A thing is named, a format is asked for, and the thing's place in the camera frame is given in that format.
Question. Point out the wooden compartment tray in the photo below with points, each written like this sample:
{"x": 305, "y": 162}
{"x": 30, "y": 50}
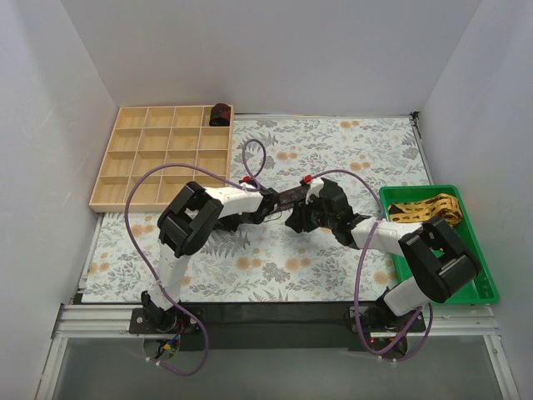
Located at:
{"x": 153, "y": 152}

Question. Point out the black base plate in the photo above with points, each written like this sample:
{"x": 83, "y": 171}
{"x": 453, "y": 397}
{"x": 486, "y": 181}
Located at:
{"x": 256, "y": 325}

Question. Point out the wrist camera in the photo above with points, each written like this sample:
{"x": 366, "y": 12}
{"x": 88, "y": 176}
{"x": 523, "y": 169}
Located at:
{"x": 250, "y": 183}
{"x": 314, "y": 185}

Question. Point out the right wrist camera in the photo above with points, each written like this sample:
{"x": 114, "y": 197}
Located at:
{"x": 314, "y": 185}

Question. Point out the dark brown patterned tie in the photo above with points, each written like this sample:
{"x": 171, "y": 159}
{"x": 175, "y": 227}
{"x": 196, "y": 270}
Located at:
{"x": 289, "y": 198}

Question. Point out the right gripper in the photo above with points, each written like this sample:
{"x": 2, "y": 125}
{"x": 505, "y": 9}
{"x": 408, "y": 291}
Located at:
{"x": 303, "y": 214}

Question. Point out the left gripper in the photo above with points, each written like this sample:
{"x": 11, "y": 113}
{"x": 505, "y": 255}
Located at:
{"x": 271, "y": 200}

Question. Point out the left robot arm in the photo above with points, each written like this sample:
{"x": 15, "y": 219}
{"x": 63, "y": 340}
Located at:
{"x": 184, "y": 228}

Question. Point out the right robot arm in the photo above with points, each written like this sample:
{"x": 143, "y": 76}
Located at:
{"x": 441, "y": 263}

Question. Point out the aluminium frame rail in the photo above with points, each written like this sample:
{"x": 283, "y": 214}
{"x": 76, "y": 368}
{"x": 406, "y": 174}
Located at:
{"x": 107, "y": 320}

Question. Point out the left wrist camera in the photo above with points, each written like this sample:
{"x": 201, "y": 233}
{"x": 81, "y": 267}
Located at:
{"x": 250, "y": 183}

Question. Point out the yellow patterned tie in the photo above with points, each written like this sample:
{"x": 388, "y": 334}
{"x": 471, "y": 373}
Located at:
{"x": 442, "y": 205}

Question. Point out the rolled dark red tie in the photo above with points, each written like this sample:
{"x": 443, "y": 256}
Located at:
{"x": 220, "y": 115}

